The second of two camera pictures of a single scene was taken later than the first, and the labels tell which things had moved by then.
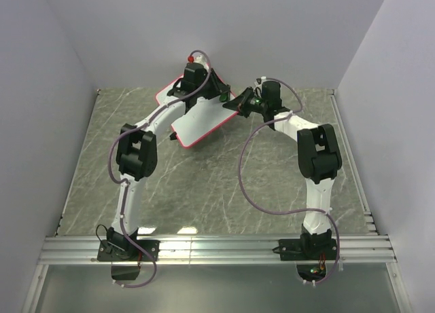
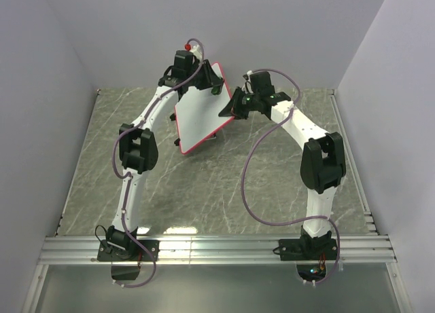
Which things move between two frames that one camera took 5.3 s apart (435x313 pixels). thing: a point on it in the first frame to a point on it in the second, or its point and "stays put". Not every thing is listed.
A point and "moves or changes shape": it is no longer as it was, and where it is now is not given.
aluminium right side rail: x=353 y=162 stays put
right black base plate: x=307 y=249 stays put
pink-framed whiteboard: x=191 y=126 moves or changes shape
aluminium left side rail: x=58 y=227 stays put
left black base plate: x=111 y=252 stays put
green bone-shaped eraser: x=223 y=97 moves or changes shape
